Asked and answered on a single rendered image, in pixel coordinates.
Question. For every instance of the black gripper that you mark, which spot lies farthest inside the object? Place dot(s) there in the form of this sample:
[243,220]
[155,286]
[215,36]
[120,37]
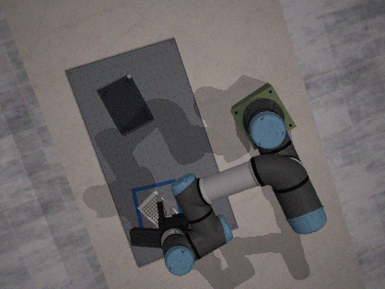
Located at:
[176,219]

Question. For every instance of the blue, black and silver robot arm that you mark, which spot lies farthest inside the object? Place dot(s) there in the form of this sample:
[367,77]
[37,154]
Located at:
[278,166]

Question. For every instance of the blue tape outline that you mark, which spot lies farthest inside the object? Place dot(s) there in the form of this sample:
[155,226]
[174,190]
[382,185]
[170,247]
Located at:
[145,188]

